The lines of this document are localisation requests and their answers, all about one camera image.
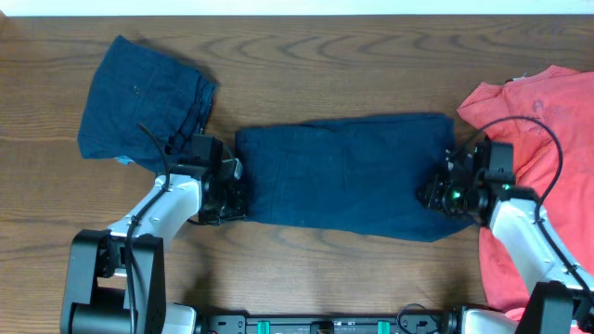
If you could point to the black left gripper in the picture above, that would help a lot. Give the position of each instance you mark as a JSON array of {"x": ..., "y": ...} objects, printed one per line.
[{"x": 230, "y": 202}]

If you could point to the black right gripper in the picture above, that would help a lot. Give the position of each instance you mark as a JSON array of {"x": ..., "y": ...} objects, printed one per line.
[{"x": 434, "y": 198}]

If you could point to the navy blue shorts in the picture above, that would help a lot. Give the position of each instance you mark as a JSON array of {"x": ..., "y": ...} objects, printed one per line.
[{"x": 357, "y": 175}]

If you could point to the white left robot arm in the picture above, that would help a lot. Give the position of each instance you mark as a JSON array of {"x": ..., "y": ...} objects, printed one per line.
[{"x": 116, "y": 279}]

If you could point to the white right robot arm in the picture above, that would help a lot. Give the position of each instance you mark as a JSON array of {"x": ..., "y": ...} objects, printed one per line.
[{"x": 561, "y": 291}]

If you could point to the red t-shirt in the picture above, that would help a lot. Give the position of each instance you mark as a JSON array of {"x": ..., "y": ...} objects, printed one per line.
[{"x": 548, "y": 118}]

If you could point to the folded navy shorts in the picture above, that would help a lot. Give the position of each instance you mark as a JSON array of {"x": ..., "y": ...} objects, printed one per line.
[{"x": 138, "y": 94}]

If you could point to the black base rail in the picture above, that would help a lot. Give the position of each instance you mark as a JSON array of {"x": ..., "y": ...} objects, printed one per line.
[{"x": 412, "y": 319}]

